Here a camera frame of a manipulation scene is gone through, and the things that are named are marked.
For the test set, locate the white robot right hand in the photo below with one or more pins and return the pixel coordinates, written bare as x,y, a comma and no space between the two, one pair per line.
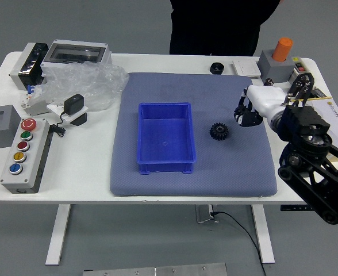
265,99

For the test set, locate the small black gear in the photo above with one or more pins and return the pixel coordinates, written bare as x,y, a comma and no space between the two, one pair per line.
251,120

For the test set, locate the big black gear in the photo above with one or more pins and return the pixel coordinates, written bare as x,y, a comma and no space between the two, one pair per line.
219,131

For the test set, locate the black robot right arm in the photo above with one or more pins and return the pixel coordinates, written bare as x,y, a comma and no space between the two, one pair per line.
307,123

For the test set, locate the black hex nut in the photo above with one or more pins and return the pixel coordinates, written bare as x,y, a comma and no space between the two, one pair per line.
217,68

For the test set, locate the blue plastic box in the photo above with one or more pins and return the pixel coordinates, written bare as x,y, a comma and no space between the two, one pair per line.
166,138

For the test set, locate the silver table control box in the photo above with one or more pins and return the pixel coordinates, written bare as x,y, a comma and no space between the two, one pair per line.
203,214

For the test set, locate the grey clear-lid distribution box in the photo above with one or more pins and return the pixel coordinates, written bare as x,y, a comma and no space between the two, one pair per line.
77,51

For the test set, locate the grey box with black panel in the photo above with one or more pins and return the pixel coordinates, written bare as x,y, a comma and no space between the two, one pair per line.
28,66

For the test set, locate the grey five-button control box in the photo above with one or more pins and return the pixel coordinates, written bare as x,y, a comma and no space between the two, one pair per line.
22,175

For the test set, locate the dark brown cylindrical capacitor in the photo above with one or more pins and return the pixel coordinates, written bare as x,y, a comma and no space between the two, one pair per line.
269,81
302,92
295,88
301,78

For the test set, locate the grey block holder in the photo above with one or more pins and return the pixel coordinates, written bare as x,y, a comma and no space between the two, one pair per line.
272,69

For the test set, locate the orange cylinder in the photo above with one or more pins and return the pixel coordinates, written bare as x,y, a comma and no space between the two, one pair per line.
282,49

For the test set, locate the small black labelled component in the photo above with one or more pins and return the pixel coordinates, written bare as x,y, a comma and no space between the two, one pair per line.
321,92

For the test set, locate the blue-grey mat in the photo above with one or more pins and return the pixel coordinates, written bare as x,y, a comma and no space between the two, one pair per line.
229,178

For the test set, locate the person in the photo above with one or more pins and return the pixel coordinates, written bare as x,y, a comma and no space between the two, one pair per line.
215,26

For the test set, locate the black table height controller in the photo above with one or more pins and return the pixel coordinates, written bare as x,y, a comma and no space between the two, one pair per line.
292,207

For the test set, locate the white table leg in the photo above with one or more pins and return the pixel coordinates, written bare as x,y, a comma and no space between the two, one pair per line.
58,233
264,233

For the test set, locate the clear plastic bag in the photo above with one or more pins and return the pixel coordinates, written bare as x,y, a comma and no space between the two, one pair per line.
91,80

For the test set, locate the black power adapter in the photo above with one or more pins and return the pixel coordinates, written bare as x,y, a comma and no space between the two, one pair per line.
74,103

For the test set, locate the silver metal plate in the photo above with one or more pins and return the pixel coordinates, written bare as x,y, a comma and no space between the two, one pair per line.
157,270

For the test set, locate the white socket plate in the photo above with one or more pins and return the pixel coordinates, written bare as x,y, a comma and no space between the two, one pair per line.
54,108

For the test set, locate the white circuit breaker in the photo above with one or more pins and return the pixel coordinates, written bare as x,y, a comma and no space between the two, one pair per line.
31,105

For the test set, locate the grey hollow square block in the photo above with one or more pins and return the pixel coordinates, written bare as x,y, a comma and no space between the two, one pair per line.
0,135

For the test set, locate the white wall switch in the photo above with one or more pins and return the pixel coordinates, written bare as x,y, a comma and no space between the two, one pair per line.
246,68

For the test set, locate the white red-button switch box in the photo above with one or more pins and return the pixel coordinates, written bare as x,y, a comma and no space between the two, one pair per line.
300,66

